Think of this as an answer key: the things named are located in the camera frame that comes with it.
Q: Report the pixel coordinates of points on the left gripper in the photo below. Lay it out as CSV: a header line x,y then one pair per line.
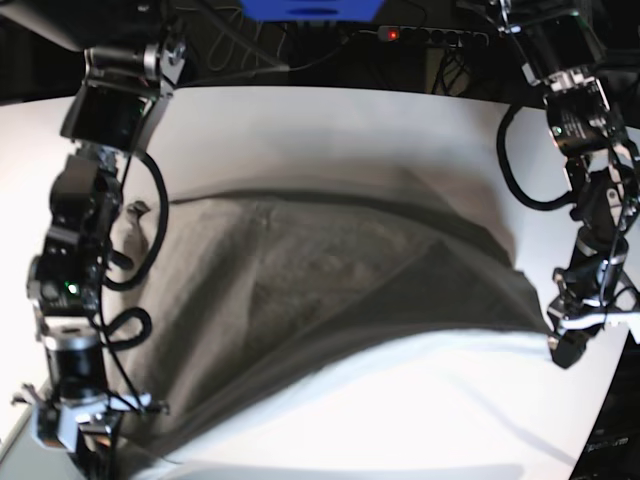
x,y
570,312

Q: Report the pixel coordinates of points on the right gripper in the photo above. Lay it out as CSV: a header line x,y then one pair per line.
x,y
98,420

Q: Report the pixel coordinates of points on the light grey t-shirt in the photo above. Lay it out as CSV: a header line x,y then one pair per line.
x,y
343,324

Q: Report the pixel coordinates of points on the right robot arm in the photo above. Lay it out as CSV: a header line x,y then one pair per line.
x,y
134,53

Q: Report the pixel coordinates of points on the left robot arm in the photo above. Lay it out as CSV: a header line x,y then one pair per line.
x,y
560,53

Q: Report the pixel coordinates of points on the black power strip red light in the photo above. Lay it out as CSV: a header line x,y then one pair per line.
x,y
432,37

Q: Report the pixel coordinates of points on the blue box at top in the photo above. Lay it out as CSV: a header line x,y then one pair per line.
x,y
311,10

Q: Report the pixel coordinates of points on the thin looped cable background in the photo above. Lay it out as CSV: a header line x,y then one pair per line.
x,y
225,55

